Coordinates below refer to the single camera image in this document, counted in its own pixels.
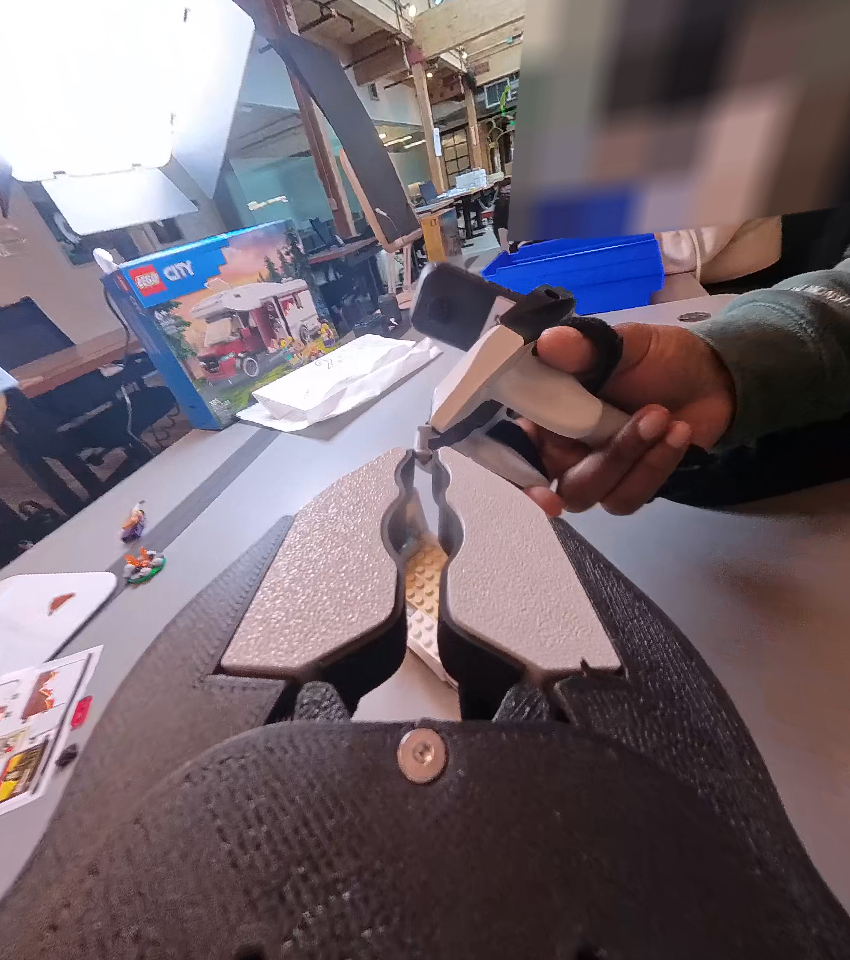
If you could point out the campfire brick build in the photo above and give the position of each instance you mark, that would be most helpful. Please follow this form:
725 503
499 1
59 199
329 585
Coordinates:
144 566

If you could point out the small brown brick piece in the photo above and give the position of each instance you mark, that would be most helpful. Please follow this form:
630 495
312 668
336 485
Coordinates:
61 602

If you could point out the yellow cardboard box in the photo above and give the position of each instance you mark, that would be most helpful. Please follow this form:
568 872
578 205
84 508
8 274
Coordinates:
436 236

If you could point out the black office chair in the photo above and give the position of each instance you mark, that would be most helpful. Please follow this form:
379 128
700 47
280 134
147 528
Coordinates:
57 390

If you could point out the purple toy minifigure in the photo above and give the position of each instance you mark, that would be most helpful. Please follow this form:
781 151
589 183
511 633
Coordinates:
134 523

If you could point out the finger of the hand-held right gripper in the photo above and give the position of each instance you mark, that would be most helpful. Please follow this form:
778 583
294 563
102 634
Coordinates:
503 457
477 382

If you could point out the grey tap brick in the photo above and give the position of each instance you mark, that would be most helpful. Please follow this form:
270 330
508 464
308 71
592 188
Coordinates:
421 446

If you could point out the black wood-rimmed panel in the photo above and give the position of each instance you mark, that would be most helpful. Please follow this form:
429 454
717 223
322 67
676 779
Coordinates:
350 127

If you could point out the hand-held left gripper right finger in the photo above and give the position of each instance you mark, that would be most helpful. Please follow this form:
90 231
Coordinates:
530 592

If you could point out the small red brick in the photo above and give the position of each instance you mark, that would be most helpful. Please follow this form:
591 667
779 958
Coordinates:
81 712

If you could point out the grey desk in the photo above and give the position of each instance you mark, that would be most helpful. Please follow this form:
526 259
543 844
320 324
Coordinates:
732 637

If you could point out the white book stand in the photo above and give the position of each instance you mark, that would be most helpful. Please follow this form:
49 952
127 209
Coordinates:
35 607

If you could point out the sticker sheet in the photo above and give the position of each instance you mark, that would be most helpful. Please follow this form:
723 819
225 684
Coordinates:
65 667

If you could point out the white paper bag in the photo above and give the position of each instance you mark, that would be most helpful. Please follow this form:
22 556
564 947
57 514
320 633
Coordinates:
335 382

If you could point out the person's right forearm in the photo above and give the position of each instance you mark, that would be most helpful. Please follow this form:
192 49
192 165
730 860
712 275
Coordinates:
807 352

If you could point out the blue storage bin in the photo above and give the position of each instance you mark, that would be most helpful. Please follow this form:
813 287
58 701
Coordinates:
582 270

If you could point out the long wooden table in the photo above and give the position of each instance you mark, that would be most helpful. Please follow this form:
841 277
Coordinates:
72 360

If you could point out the small black brick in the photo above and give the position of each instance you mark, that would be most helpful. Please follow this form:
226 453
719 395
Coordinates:
66 756

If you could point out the toy brick camper van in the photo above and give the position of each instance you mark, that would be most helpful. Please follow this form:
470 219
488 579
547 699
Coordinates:
425 585

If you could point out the white studio light panel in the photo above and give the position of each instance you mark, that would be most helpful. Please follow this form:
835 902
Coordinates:
95 90

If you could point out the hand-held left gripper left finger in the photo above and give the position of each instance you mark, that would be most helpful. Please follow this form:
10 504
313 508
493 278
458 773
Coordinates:
320 585

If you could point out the toy set box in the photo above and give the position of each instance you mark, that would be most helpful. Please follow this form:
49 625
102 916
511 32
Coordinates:
245 322

